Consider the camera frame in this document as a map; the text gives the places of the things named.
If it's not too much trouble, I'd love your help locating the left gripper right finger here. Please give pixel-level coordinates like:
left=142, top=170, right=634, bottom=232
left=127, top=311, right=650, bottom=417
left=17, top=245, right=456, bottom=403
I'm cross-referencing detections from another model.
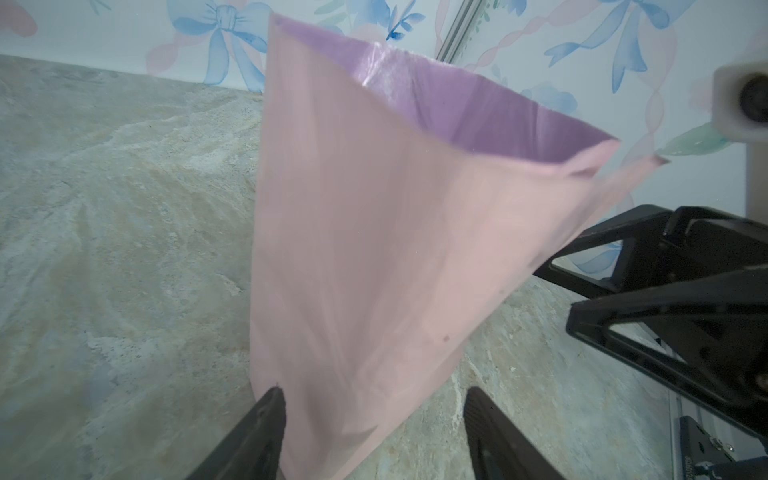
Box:
left=463, top=386, right=564, bottom=480

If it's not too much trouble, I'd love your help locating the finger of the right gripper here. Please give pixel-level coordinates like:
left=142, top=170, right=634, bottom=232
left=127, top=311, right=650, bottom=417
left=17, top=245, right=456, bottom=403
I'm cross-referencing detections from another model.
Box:
left=566, top=266, right=767, bottom=437
left=535, top=205, right=672, bottom=299

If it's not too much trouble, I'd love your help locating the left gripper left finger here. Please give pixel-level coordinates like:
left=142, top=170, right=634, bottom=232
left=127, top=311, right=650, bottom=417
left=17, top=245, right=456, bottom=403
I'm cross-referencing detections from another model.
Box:
left=187, top=386, right=286, bottom=480

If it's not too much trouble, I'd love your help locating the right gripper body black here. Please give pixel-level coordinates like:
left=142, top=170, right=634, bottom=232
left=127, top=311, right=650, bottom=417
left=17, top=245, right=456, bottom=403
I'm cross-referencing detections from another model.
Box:
left=640, top=207, right=767, bottom=290

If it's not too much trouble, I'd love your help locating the purple pink wrapping paper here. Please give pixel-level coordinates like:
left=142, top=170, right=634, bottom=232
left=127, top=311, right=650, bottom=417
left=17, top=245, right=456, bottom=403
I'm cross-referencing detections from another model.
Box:
left=250, top=15, right=662, bottom=479

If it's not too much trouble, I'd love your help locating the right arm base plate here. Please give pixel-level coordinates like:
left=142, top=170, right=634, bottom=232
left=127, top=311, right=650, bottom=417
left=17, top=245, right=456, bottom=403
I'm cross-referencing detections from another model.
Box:
left=678, top=416, right=767, bottom=480

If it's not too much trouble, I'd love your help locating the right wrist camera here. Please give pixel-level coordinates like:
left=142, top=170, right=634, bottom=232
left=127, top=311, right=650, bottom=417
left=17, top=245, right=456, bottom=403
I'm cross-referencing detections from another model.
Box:
left=712, top=47, right=767, bottom=223

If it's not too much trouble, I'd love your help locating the right aluminium corner post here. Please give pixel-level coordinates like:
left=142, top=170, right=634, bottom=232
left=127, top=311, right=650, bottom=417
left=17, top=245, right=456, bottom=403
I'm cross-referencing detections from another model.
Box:
left=436, top=0, right=486, bottom=63

